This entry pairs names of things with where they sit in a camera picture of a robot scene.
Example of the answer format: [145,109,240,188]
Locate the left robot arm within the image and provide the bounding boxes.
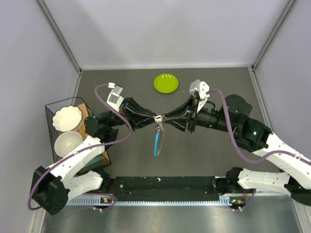
[28,97,156,215]

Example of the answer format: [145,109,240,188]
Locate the plain white bowl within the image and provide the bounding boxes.
[54,131,83,158]

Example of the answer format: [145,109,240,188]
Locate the white scalloped bowl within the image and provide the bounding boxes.
[52,105,83,133]

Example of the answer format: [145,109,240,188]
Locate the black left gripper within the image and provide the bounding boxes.
[103,96,161,133]

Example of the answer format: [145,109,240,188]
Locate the black wire shelf rack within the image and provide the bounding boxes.
[45,97,111,175]

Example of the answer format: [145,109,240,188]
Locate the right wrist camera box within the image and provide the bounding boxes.
[189,80,210,113]

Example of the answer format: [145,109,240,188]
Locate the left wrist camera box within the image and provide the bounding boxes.
[106,83,124,112]

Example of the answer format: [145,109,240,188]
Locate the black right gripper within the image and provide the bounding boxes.
[163,95,236,133]

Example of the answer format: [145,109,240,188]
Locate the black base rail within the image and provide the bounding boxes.
[99,176,246,202]

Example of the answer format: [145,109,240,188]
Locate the metal key organizer blue handle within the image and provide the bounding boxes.
[153,114,168,158]

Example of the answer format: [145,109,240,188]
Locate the lime green plate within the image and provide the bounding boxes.
[154,74,179,94]

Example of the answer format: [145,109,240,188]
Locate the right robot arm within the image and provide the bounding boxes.
[164,93,311,206]

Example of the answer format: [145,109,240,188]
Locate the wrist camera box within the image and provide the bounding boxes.
[189,80,210,113]
[106,83,124,112]

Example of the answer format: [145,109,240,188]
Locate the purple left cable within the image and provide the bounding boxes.
[27,83,134,210]

